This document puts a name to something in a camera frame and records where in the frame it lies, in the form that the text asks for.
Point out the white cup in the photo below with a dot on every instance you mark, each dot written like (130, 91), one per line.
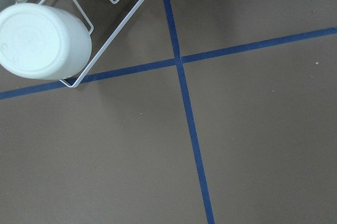
(43, 42)

